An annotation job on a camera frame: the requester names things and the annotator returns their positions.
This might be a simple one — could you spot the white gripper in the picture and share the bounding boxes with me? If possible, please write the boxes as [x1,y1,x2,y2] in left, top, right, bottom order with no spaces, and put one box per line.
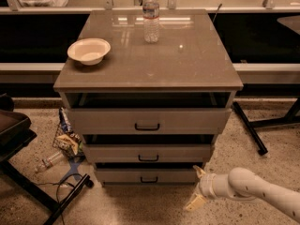
[184,165,217,212]

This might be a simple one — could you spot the grey drawer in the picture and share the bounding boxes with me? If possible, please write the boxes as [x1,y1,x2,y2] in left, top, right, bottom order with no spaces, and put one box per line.
[67,109,231,135]
[95,169,198,185]
[83,144,212,163]

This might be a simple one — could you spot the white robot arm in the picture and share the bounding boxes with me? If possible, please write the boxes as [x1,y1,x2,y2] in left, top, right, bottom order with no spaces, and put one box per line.
[184,165,300,222]

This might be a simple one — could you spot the grey drawer cabinet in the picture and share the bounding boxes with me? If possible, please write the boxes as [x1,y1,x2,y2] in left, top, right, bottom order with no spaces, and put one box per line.
[54,10,243,171]

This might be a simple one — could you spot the black table stand right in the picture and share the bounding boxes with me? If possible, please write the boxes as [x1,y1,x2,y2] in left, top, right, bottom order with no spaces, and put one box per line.
[232,97,300,157]

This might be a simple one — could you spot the black table stand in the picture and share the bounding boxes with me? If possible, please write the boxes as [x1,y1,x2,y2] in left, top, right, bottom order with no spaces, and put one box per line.
[232,97,300,157]
[0,93,92,225]

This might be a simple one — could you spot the empty plastic bottle on floor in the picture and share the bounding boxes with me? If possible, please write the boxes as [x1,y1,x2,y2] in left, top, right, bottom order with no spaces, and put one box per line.
[35,151,65,173]

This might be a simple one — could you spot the white paper bowl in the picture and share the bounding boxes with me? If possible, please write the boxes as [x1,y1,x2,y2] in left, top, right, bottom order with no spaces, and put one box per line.
[67,38,111,66]

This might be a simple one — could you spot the clear plastic water bottle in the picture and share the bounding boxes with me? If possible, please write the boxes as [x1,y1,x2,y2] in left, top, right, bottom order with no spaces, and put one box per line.
[142,0,159,43]

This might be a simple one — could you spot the black table stand left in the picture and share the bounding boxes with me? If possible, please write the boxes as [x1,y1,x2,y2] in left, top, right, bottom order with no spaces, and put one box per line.
[0,93,92,225]

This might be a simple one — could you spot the black cable on floor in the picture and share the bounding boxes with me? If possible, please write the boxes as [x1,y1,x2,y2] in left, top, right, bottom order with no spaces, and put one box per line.
[32,172,95,225]

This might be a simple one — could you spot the wire basket with snack bags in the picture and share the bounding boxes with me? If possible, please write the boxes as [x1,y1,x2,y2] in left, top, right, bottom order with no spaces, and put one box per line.
[55,107,84,158]

